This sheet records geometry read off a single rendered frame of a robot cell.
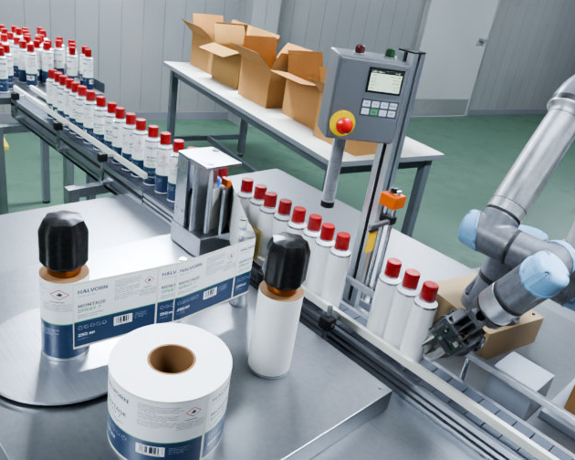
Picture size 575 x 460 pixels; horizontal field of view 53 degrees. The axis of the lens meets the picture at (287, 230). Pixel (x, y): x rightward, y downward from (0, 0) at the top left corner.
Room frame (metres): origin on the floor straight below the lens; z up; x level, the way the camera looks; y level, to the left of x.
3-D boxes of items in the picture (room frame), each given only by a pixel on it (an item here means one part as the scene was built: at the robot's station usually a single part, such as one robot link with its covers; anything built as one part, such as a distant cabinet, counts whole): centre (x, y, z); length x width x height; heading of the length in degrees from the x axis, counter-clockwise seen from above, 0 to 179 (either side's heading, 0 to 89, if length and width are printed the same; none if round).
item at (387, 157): (1.35, -0.21, 1.16); 0.04 x 0.04 x 0.67; 47
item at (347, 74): (1.35, -0.12, 1.38); 0.17 x 0.10 x 0.19; 102
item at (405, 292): (1.09, -0.28, 0.98); 0.05 x 0.05 x 0.20
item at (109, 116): (2.00, 0.69, 0.98); 0.05 x 0.05 x 0.20
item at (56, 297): (0.89, 0.39, 1.04); 0.09 x 0.09 x 0.29
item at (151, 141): (1.80, 0.49, 0.98); 0.05 x 0.05 x 0.20
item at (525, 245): (1.00, -0.49, 1.20); 0.11 x 0.11 x 0.08; 52
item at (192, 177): (1.44, 0.23, 1.01); 0.14 x 0.13 x 0.26; 47
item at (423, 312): (1.05, -0.31, 0.98); 0.05 x 0.05 x 0.20
